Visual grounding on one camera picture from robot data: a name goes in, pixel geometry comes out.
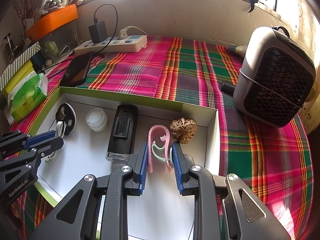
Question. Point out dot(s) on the red berry branches vase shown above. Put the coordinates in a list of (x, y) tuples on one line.
[(24, 10)]

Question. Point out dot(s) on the brown walnut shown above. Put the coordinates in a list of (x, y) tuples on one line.
[(183, 130)]

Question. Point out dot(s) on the white round jar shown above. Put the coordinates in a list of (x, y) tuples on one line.
[(97, 119)]

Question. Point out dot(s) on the black smartphone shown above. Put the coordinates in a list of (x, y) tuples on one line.
[(77, 71)]

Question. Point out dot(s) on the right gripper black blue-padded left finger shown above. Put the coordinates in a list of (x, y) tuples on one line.
[(97, 206)]

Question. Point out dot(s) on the black rectangular perfume bottle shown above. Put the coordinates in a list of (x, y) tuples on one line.
[(122, 139)]

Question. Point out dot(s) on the white plug with cord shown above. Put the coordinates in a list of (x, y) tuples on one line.
[(123, 32)]

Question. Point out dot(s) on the green tissue pack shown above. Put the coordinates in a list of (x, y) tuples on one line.
[(27, 96)]

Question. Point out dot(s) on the small grey desk heater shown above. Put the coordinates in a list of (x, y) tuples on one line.
[(275, 79)]

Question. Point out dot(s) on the pink clip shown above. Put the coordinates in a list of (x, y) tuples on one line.
[(159, 147)]

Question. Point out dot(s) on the black charger adapter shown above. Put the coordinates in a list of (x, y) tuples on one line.
[(98, 31)]

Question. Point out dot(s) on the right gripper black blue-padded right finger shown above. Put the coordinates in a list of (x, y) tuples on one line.
[(224, 207)]

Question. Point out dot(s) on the orange tray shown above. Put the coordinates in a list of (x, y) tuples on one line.
[(51, 22)]

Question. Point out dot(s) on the white power strip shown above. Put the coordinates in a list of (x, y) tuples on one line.
[(131, 44)]

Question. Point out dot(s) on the black round disc item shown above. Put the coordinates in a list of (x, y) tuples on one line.
[(65, 120)]

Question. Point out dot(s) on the green white cardboard box tray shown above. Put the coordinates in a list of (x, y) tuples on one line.
[(160, 212)]

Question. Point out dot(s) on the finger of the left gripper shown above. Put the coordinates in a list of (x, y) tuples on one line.
[(43, 148), (17, 141)]

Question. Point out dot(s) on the striped white box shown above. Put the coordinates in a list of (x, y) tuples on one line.
[(13, 68)]

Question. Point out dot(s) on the yellow box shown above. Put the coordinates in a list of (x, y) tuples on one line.
[(23, 72)]

